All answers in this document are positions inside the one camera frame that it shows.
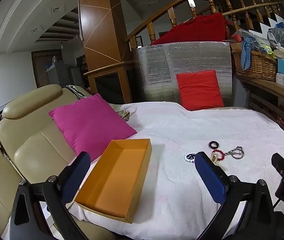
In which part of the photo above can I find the camouflage cloth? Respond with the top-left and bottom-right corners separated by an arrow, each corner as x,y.
117,108 -> 138,121

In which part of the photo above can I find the red cloth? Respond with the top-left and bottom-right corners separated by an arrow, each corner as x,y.
151,13 -> 233,46

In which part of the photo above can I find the wicker basket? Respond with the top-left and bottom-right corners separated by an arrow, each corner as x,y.
231,49 -> 279,82

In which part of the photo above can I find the wooden pillar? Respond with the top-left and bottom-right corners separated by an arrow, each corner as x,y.
78,0 -> 133,71

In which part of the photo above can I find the silver foil insulation mat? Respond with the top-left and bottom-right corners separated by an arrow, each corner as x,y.
132,41 -> 233,107

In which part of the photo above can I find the pink pillow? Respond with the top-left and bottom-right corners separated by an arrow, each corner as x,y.
48,93 -> 137,157

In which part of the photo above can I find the wooden side table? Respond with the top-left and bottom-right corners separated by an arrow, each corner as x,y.
235,73 -> 284,146

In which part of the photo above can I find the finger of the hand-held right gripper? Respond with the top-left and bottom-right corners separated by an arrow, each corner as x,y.
271,153 -> 284,178

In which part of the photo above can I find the white bead bracelet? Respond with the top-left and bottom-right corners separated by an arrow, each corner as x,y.
184,152 -> 197,163

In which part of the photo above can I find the beige leather sofa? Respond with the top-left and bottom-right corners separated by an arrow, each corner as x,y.
0,84 -> 118,240

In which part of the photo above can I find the orange cardboard box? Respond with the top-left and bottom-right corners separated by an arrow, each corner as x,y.
74,138 -> 153,224

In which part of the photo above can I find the grey refrigerator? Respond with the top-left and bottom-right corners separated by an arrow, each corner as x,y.
47,61 -> 70,87

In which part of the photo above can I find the blue cloth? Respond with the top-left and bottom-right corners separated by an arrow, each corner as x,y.
241,36 -> 257,71

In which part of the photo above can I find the striped cloth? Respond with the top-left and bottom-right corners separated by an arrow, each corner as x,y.
65,85 -> 91,101

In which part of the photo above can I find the red pillow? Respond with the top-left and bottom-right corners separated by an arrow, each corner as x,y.
176,70 -> 225,111

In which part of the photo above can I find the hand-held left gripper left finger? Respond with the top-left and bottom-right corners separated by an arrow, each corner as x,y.
10,151 -> 95,240

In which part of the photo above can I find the clear plastic bag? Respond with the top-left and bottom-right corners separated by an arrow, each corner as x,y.
267,22 -> 284,51

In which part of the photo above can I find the red bead bracelet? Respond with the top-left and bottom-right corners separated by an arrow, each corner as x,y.
212,149 -> 225,161

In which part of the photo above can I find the wooden glass cabinet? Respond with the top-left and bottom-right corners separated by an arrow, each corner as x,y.
84,61 -> 138,105

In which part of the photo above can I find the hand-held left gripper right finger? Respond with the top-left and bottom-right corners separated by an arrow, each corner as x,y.
194,151 -> 284,240

